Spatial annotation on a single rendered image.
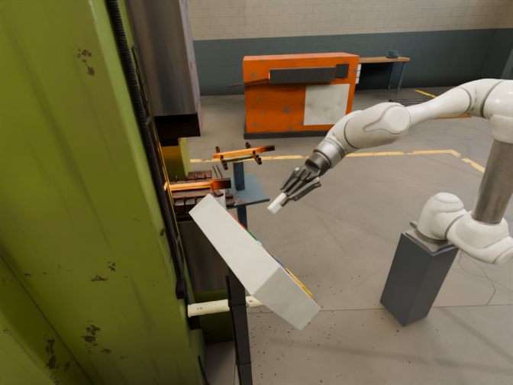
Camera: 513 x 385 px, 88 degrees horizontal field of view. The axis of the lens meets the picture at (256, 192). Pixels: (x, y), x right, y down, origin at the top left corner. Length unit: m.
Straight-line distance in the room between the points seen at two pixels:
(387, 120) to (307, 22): 8.05
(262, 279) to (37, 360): 0.88
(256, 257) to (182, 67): 0.62
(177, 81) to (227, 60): 7.73
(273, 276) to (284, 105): 4.26
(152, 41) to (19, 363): 1.09
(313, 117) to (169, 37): 4.05
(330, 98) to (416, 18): 5.32
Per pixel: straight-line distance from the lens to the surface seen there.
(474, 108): 1.26
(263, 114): 4.70
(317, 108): 4.79
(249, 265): 0.57
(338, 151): 0.88
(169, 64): 0.93
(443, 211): 1.56
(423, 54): 9.94
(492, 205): 1.40
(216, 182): 1.23
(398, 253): 1.79
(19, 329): 1.14
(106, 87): 0.70
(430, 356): 2.01
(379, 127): 0.75
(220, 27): 8.64
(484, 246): 1.48
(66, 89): 0.73
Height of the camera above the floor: 1.59
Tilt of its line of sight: 31 degrees down
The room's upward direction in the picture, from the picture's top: 2 degrees counter-clockwise
